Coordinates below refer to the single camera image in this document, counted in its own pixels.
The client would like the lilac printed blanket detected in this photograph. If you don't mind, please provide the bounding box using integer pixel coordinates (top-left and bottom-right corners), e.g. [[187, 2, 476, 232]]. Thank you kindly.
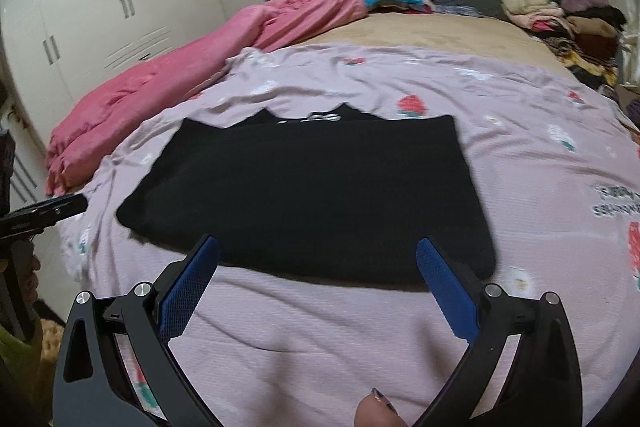
[[55, 42, 640, 427]]

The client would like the black garment with orange patches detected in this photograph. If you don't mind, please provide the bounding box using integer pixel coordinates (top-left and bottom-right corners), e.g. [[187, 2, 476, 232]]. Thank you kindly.
[[116, 103, 497, 293]]

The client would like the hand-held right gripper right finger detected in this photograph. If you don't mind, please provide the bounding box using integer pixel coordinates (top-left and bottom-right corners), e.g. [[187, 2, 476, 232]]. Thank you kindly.
[[415, 234, 583, 427]]

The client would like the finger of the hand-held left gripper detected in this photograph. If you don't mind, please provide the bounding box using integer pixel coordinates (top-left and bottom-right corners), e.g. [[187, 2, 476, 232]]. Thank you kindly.
[[0, 196, 89, 238]]

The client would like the person's left hand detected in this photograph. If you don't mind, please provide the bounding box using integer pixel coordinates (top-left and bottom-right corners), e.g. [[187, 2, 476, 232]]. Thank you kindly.
[[27, 254, 44, 306]]

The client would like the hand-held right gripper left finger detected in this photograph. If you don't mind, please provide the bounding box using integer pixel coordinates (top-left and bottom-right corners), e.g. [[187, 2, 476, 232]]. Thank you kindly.
[[52, 234, 221, 427]]

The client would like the pink fleece blanket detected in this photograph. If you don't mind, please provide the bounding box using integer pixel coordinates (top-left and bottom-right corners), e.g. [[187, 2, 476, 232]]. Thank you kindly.
[[45, 0, 416, 198]]

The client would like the beige bed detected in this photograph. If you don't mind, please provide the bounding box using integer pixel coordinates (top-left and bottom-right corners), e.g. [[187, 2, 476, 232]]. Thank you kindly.
[[300, 9, 581, 78]]

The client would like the pile of assorted clothes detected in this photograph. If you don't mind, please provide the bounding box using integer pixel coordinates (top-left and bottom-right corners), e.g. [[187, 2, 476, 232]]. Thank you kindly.
[[497, 0, 640, 128]]

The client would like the white wardrobe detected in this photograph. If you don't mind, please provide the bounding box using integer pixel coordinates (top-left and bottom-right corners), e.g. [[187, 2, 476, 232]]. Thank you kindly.
[[0, 0, 226, 158]]

